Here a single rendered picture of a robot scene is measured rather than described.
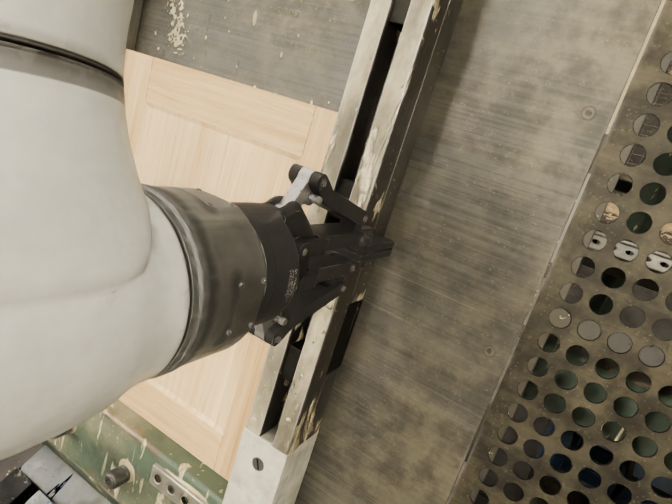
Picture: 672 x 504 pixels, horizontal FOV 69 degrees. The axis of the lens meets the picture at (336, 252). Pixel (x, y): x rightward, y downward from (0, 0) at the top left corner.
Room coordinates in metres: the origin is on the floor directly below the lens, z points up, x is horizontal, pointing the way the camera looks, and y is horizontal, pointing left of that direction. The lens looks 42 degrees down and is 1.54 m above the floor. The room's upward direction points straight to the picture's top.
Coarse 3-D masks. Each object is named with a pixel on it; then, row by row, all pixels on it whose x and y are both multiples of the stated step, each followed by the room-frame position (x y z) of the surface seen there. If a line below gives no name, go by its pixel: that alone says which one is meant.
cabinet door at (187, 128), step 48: (144, 96) 0.62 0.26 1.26; (192, 96) 0.59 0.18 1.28; (240, 96) 0.55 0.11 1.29; (144, 144) 0.59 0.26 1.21; (192, 144) 0.56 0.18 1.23; (240, 144) 0.52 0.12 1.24; (288, 144) 0.49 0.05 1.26; (240, 192) 0.49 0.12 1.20; (144, 384) 0.39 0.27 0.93; (192, 384) 0.37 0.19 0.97; (240, 384) 0.35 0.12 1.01; (192, 432) 0.33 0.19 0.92; (240, 432) 0.31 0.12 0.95
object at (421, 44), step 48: (384, 0) 0.47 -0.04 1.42; (432, 0) 0.45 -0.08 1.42; (384, 48) 0.46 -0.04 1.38; (432, 48) 0.46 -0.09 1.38; (384, 96) 0.42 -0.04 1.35; (336, 144) 0.42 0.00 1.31; (384, 144) 0.40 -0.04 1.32; (384, 192) 0.40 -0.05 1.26; (288, 336) 0.32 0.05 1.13; (336, 336) 0.33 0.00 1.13; (288, 384) 0.31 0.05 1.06; (288, 432) 0.26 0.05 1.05; (240, 480) 0.24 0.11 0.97; (288, 480) 0.24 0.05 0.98
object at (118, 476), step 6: (114, 468) 0.30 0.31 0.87; (120, 468) 0.30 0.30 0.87; (126, 468) 0.30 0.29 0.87; (108, 474) 0.29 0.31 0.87; (114, 474) 0.29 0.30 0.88; (120, 474) 0.29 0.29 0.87; (126, 474) 0.29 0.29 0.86; (108, 480) 0.28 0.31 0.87; (114, 480) 0.28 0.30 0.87; (120, 480) 0.28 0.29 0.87; (126, 480) 0.29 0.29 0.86; (108, 486) 0.28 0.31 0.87; (114, 486) 0.28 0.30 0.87
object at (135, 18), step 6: (138, 0) 0.72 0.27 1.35; (138, 6) 0.71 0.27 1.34; (132, 12) 0.70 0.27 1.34; (138, 12) 0.71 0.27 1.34; (132, 18) 0.70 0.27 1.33; (138, 18) 0.71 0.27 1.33; (132, 24) 0.70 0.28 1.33; (138, 24) 0.71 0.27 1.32; (132, 30) 0.70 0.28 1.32; (132, 36) 0.70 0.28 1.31; (132, 42) 0.69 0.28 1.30; (126, 48) 0.68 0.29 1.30; (132, 48) 0.69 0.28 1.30
